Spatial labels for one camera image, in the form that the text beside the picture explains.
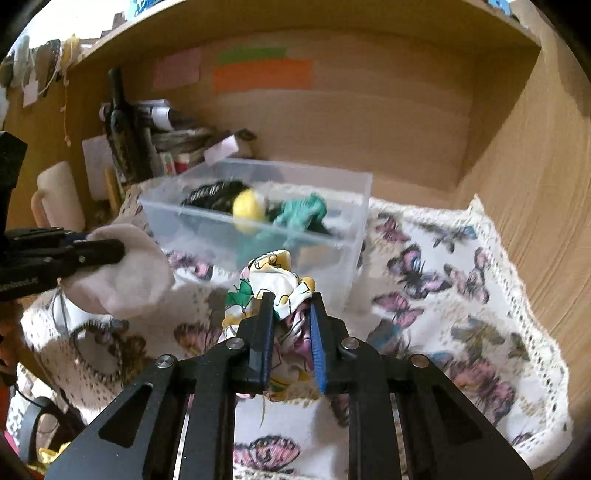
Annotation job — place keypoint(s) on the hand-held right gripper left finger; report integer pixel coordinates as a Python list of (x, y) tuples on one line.
[(262, 341)]

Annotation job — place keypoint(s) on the dark glass bottle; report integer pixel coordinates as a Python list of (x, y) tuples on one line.
[(124, 138)]

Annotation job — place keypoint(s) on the yellow soft ball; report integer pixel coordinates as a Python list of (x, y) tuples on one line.
[(248, 210)]

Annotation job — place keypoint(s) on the cream mug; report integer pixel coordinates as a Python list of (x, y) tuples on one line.
[(57, 196)]

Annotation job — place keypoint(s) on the floral patterned cloth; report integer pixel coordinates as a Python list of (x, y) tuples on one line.
[(272, 286)]

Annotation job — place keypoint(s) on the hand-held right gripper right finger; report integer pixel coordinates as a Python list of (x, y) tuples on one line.
[(317, 350)]

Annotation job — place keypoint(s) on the clear plastic box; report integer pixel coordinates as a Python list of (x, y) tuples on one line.
[(258, 221)]

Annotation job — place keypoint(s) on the orange sticky note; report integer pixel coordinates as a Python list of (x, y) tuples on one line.
[(261, 74)]

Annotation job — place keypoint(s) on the black knitted cloth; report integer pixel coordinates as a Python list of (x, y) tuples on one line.
[(214, 194)]

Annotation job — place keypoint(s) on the white paper sheet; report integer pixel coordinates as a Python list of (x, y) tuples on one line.
[(97, 166)]

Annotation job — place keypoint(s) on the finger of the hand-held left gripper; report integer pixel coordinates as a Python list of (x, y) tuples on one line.
[(94, 253)]

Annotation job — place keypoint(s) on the stack of papers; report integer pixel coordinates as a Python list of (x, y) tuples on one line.
[(184, 138)]

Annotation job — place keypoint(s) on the white sock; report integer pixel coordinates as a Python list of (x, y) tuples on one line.
[(131, 272)]

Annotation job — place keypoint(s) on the pink sticky note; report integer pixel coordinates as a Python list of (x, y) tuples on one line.
[(178, 68)]

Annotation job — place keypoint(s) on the green cloth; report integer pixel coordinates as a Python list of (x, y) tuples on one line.
[(295, 221)]

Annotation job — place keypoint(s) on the green sticky note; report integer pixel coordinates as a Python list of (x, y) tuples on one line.
[(251, 54)]

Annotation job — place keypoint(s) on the wooden shelf unit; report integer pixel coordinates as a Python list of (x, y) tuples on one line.
[(369, 101)]

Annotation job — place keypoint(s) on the butterfly print lace cloth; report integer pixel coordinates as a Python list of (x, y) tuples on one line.
[(438, 314)]

